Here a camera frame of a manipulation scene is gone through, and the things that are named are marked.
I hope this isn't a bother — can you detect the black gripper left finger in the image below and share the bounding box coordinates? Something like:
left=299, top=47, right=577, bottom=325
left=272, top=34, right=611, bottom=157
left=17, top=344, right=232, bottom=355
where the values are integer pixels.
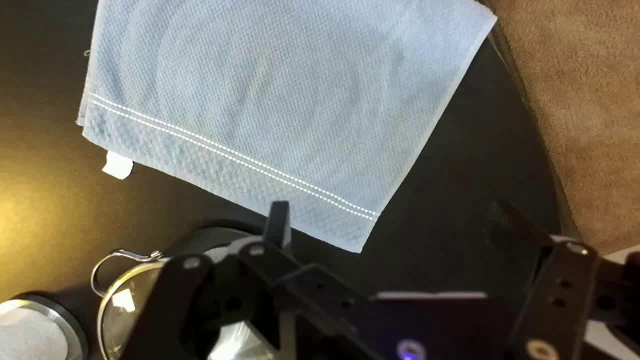
left=122, top=198, right=375, bottom=360

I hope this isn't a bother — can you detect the light blue cloth towel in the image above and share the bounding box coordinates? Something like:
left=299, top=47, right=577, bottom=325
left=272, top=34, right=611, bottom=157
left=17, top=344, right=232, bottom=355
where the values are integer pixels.
left=75, top=0, right=500, bottom=256

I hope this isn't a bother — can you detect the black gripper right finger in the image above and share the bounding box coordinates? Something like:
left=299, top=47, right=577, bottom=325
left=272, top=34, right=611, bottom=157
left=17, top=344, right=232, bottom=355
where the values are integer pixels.
left=485, top=198, right=640, bottom=360

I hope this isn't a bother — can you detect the white paper towel roll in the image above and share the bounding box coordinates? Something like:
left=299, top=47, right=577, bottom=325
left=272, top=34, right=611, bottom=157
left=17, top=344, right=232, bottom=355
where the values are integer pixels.
left=0, top=286, right=102, bottom=360

